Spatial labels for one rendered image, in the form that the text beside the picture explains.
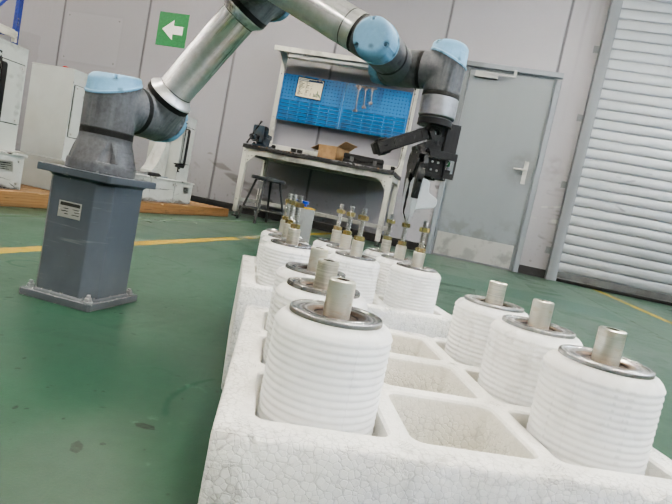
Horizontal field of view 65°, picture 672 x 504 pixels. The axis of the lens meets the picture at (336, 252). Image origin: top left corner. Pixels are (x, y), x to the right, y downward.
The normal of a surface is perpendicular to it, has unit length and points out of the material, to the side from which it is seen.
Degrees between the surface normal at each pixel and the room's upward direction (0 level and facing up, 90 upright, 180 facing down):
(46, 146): 90
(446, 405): 90
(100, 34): 90
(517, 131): 90
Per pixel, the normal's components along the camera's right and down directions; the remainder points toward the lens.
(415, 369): 0.11, 0.11
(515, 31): -0.22, 0.04
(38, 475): 0.20, -0.98
